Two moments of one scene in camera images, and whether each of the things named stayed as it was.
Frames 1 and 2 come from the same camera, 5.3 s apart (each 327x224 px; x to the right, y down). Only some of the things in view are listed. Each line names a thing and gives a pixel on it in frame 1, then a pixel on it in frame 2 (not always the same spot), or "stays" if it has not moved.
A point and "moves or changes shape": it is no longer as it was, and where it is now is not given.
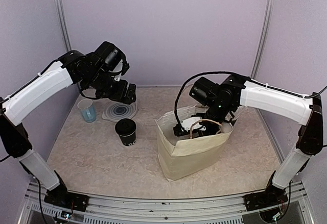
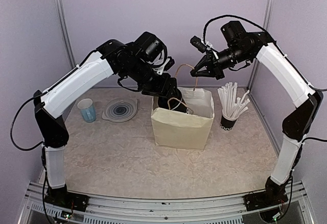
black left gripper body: x=117 y=94 -> x=163 y=88
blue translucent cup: x=88 y=109 stays
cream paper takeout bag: x=182 y=156 moves or changes shape
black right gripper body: x=216 y=130 -> x=217 y=67
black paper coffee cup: x=129 y=140 -> x=173 y=102
